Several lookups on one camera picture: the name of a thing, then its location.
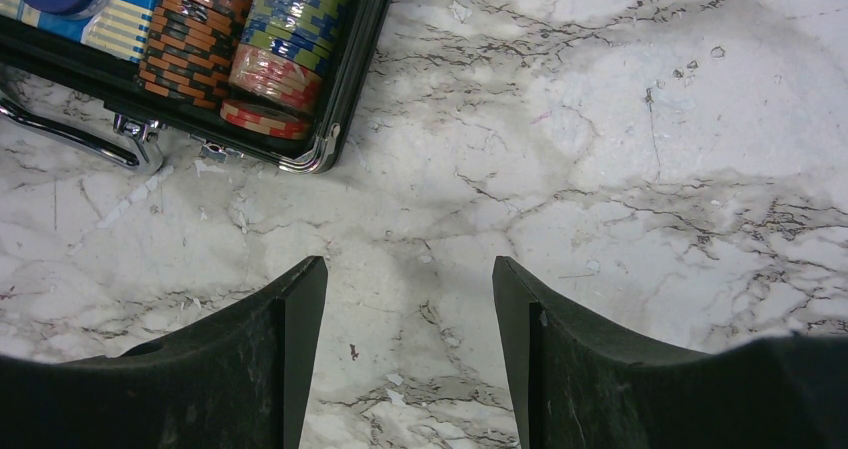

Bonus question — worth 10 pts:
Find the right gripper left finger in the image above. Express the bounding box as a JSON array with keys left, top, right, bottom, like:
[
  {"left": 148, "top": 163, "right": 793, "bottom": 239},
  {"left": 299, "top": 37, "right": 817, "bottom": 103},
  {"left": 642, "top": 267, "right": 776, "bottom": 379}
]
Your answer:
[{"left": 1, "top": 256, "right": 328, "bottom": 448}]

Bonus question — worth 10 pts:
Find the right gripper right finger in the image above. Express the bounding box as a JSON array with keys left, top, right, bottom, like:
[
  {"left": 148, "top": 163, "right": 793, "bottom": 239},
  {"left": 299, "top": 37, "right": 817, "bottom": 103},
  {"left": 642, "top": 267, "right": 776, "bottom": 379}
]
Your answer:
[{"left": 492, "top": 256, "right": 847, "bottom": 448}]

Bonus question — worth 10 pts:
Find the black poker case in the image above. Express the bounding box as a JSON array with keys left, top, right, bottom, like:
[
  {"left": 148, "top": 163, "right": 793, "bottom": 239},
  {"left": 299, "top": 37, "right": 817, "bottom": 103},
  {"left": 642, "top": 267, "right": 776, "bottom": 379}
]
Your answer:
[{"left": 1, "top": 0, "right": 391, "bottom": 173}]

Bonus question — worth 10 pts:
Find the blue playing card deck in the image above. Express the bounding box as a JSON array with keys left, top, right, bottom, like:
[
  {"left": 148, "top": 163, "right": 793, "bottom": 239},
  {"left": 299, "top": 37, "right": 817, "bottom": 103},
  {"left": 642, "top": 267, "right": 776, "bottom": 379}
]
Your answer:
[{"left": 1, "top": 0, "right": 157, "bottom": 63}]

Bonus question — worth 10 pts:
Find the orange black chip stack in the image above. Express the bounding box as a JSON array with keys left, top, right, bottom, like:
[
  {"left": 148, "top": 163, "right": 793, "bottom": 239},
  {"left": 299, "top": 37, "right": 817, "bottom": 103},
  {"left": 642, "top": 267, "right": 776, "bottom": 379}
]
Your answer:
[{"left": 134, "top": 0, "right": 252, "bottom": 110}]

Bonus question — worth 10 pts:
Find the purple green chip stack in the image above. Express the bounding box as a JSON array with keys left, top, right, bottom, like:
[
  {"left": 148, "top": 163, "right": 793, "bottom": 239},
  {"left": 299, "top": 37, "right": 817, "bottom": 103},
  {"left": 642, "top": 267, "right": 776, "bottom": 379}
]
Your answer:
[{"left": 219, "top": 0, "right": 351, "bottom": 140}]

